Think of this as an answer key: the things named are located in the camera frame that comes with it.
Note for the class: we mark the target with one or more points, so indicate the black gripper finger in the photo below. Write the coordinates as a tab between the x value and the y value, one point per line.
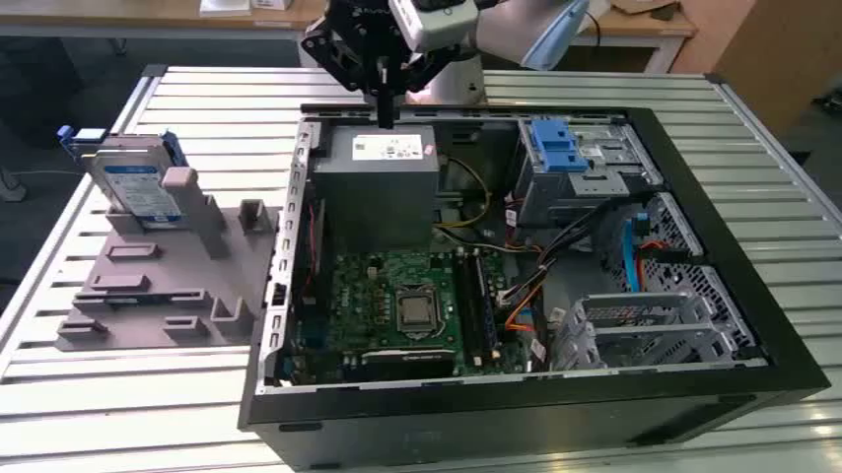
425	69
336	54

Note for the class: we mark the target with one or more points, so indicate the hard disk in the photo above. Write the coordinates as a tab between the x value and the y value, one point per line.
142	189

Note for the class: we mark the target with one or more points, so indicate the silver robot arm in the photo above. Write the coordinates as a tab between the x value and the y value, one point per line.
500	29

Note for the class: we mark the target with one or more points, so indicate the metal disk bay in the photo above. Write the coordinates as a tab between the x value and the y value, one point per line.
659	331

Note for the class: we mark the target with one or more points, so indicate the small white box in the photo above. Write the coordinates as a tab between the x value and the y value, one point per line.
273	4

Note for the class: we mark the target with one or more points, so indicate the large white box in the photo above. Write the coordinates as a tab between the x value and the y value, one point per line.
224	7

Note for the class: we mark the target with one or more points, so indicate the blue drive latch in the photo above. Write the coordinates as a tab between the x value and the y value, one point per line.
553	148

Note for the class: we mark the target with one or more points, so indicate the grey power supply unit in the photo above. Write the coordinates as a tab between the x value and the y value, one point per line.
376	207

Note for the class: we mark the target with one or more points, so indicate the metal optical drive cage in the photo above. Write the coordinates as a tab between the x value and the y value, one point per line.
596	184

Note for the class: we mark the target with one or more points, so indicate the brown cardboard piece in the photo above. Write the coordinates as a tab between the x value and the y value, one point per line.
641	7

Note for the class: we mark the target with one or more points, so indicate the green motherboard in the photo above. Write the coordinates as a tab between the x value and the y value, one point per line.
369	276

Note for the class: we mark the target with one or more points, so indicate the CPU socket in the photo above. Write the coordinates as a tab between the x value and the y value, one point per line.
416	290

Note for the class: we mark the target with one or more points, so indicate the black waste bin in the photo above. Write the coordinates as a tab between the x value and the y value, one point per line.
39	88

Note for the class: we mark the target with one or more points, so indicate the silver CPU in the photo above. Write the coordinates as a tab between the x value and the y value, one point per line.
417	313

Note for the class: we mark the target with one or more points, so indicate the RAM stick in slot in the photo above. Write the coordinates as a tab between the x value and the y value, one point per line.
489	310

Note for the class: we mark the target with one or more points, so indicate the grey parts rack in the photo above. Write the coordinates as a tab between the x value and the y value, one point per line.
185	281

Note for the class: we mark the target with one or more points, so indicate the grey stand foot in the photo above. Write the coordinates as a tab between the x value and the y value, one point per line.
13	189

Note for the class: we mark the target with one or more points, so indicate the RAM stick on rack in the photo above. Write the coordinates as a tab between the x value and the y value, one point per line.
149	298

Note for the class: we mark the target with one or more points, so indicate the black graphics card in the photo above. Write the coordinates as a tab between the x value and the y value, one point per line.
408	363

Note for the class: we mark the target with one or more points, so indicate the black PC case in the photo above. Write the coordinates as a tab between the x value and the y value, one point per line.
461	424

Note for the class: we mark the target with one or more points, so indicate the wooden desk white frame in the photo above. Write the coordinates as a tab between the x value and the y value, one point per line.
131	12

